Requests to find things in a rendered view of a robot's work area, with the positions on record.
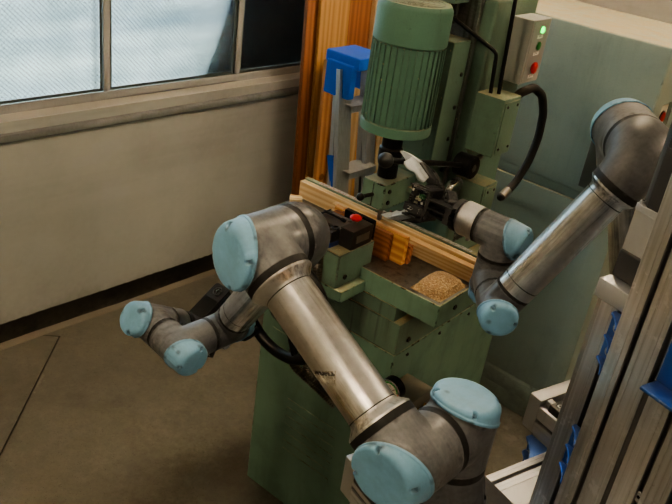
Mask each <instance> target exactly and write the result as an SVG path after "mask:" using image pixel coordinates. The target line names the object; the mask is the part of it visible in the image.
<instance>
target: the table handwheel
mask: <svg viewBox="0 0 672 504"><path fill-rule="evenodd" d="M310 277H311V279H312V280H313V281H314V283H315V284H316V286H317V287H318V288H319V290H320V291H321V293H322V294H323V295H324V297H325V298H326V300H327V301H328V302H329V300H328V297H327V294H326V292H325V290H324V288H323V286H322V284H321V282H320V281H319V279H318V278H317V276H316V275H315V273H314V272H313V271H312V270H311V273H310ZM255 323H256V325H255V327H256V326H257V327H259V329H260V332H259V333H258V334H256V335H255V338H256V339H257V340H258V342H259V343H260V344H261V345H262V346H263V347H264V349H266V350H267V351H268V352H269V353H270V354H271V355H273V356H274V357H275V358H277V359H279V360H281V361H283V362H285V363H288V364H292V365H307V363H306V362H305V361H304V359H303V358H302V356H301V355H300V354H298V352H297V349H296V347H295V346H294V345H293V343H292V342H291V340H290V339H289V337H288V336H287V338H288V343H289V348H290V352H289V351H286V350H284V349H283V348H281V347H280V346H278V345H277V344H276V343H275V342H274V341H273V340H272V339H271V338H270V337H269V336H268V335H267V333H266V332H265V331H264V329H263V328H262V326H261V324H260V322H259V320H258V319H257V320H256V321H255Z"/></svg>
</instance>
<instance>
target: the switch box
mask: <svg viewBox="0 0 672 504"><path fill-rule="evenodd" d="M551 20H552V18H550V17H546V16H542V15H538V14H534V13H529V14H521V15H515V17H514V23H513V29H512V34H511V40H510V45H509V51H508V56H507V62H506V67H505V73H504V79H503V80H506V81H509V82H512V83H515V84H522V83H526V82H530V81H533V80H536V79H537V76H538V72H539V68H540V64H541V60H542V56H543V52H544V48H545V44H546V40H547V36H548V33H549V29H550V25H551ZM542 26H545V32H544V33H542V34H540V29H541V27H542ZM538 35H543V38H540V39H537V37H538ZM538 41H541V43H542V45H541V48H540V49H539V50H538V51H539V54H538V55H535V56H533V53H534V52H537V51H536V49H535V48H536V44H537V42H538ZM534 62H537V63H538V69H537V71H536V72H535V73H534V74H533V77H531V78H527V77H528V75H530V74H532V73H531V71H530V68H531V65H532V64H533V63H534Z"/></svg>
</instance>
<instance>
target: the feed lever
mask: <svg viewBox="0 0 672 504"><path fill-rule="evenodd" d="M481 159H483V155H482V154H478V155H476V156H474V155H471V154H468V153H466V152H463V151H461V152H459V153H458V154H457V155H456V156H455V158H454V159H453V162H451V161H437V160H422V159H420V160H421V161H422V162H424V163H426V164H427V165H428V166H438V167H452V172H453V173H454V174H457V175H459V176H462V177H464V178H467V179H472V178H473V177H474V176H475V175H476V174H477V172H478V170H479V167H480V160H481ZM404 161H406V160H405V159H404V158H394V157H393V156H392V154H390V153H388V152H383V153H381V154H380V155H379V157H378V164H379V166H380V167H382V168H389V167H391V166H392V165H393V164H403V165H404Z"/></svg>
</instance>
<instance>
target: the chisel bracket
mask: <svg viewBox="0 0 672 504"><path fill-rule="evenodd" d="M415 179H416V176H415V174H414V173H411V172H409V171H406V170H404V169H402V168H399V167H398V172H397V177H396V178H395V179H384V178H381V177H379V176H378V175H377V173H374V174H372V175H369V176H366V177H364V181H363V187H362V194H366V193H371V192H373V193H374V196H371V197H366V198H364V200H362V201H361V202H362V203H365V204H367V205H369V206H371V207H373V208H376V209H378V210H380V211H382V210H385V209H387V208H390V207H392V206H395V205H397V204H399V203H402V202H404V201H407V200H408V199H409V195H410V194H411V193H409V192H407V187H408V186H410V185H412V184H411V183H414V182H415Z"/></svg>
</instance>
